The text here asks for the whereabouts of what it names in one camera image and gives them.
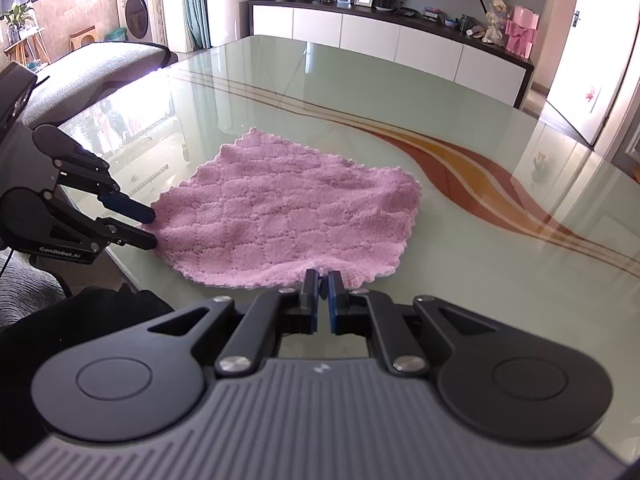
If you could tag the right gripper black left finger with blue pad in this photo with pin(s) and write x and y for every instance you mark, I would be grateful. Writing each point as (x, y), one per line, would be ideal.
(139, 381)

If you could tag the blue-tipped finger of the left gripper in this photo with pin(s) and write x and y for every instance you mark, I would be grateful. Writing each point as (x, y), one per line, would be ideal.
(86, 172)

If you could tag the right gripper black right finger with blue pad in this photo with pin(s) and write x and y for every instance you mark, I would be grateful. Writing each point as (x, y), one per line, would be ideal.
(499, 381)

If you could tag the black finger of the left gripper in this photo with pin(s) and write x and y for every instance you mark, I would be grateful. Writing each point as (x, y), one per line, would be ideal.
(35, 226)

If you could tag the pink knitted towel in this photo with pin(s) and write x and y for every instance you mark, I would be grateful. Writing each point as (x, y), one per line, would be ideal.
(266, 210)

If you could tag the grey sofa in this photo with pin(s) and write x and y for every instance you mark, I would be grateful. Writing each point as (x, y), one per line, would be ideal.
(87, 75)

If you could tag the white washing machine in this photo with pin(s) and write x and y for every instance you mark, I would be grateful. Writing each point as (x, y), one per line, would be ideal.
(143, 20)

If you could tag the teal curtain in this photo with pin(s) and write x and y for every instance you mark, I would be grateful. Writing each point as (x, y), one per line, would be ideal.
(197, 22)

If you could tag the white dark-topped sideboard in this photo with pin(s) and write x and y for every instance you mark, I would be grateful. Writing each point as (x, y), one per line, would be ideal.
(412, 42)

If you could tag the pink gift box with bow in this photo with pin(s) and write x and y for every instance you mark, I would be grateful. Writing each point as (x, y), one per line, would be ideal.
(521, 31)

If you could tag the doll figurine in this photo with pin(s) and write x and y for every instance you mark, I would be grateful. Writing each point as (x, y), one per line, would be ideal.
(496, 17)

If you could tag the white door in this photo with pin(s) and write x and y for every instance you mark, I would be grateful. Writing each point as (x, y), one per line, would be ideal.
(595, 57)

